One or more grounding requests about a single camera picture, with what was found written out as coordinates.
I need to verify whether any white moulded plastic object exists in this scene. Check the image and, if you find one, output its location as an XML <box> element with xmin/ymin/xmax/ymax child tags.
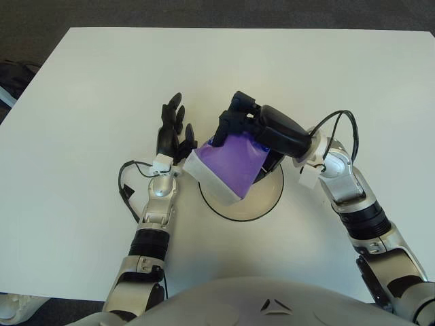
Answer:
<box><xmin>0</xmin><ymin>291</ymin><xmax>48</xmax><ymax>322</ymax></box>

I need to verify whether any grey robot torso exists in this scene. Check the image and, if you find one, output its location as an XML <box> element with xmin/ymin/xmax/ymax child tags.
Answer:
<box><xmin>76</xmin><ymin>276</ymin><xmax>414</xmax><ymax>326</ymax></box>

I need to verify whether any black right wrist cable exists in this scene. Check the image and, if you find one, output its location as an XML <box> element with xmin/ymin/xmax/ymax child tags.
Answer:
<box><xmin>311</xmin><ymin>109</ymin><xmax>360</xmax><ymax>170</ymax></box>

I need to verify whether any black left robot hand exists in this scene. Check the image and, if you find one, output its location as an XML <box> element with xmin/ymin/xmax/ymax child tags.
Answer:
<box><xmin>156</xmin><ymin>92</ymin><xmax>198</xmax><ymax>163</ymax></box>

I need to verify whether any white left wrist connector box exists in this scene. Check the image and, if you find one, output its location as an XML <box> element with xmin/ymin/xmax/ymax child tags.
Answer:
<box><xmin>151</xmin><ymin>153</ymin><xmax>174</xmax><ymax>176</ymax></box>

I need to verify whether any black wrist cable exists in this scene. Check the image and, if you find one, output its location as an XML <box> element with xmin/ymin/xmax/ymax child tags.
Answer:
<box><xmin>311</xmin><ymin>109</ymin><xmax>360</xmax><ymax>170</ymax></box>
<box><xmin>118</xmin><ymin>161</ymin><xmax>157</xmax><ymax>223</ymax></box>

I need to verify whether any white plate with black rim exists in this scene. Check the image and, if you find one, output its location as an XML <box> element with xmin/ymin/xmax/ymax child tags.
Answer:
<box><xmin>197</xmin><ymin>159</ymin><xmax>285</xmax><ymax>222</ymax></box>

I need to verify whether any black bag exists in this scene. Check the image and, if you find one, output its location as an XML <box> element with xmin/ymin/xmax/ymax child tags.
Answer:
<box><xmin>0</xmin><ymin>60</ymin><xmax>41</xmax><ymax>106</ymax></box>

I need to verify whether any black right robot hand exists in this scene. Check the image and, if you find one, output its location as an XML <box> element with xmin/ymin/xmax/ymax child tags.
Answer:
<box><xmin>212</xmin><ymin>90</ymin><xmax>312</xmax><ymax>183</ymax></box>

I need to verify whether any purple tissue paper pack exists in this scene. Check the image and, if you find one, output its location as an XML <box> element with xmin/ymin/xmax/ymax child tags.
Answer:
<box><xmin>182</xmin><ymin>132</ymin><xmax>273</xmax><ymax>206</ymax></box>

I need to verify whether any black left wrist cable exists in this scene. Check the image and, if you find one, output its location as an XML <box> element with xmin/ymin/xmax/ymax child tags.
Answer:
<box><xmin>118</xmin><ymin>161</ymin><xmax>157</xmax><ymax>223</ymax></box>

